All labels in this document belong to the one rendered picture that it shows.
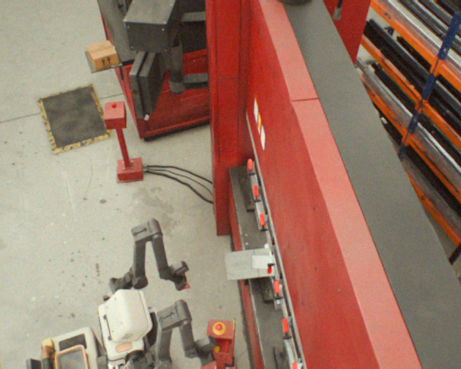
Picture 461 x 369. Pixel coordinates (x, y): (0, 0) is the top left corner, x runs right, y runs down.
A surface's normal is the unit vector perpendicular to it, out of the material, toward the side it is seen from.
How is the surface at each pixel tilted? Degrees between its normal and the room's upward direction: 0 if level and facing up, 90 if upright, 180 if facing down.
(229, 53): 90
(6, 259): 0
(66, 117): 0
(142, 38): 90
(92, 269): 0
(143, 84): 90
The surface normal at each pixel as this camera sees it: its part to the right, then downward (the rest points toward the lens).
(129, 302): 0.63, -0.65
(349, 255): 0.00, -0.62
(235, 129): 0.14, 0.77
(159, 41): -0.13, 0.77
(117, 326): -0.69, -0.22
